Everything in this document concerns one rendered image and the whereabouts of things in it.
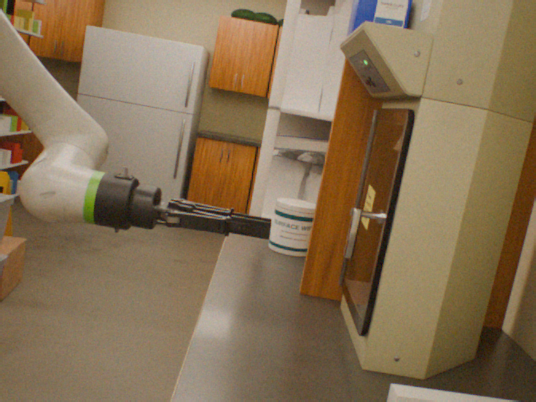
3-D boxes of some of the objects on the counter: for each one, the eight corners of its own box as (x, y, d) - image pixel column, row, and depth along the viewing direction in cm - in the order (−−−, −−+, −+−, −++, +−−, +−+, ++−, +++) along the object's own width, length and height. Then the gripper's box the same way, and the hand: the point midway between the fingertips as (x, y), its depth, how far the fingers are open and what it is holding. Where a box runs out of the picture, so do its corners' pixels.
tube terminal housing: (447, 325, 134) (530, -22, 122) (502, 393, 102) (622, -67, 90) (340, 306, 134) (413, -46, 121) (362, 369, 102) (464, -99, 89)
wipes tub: (309, 249, 185) (317, 202, 183) (312, 259, 172) (321, 210, 170) (268, 242, 185) (276, 195, 182) (267, 251, 172) (277, 202, 169)
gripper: (127, 191, 94) (273, 217, 95) (147, 177, 109) (273, 200, 110) (120, 235, 95) (266, 262, 96) (141, 217, 110) (266, 239, 111)
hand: (250, 226), depth 103 cm, fingers closed
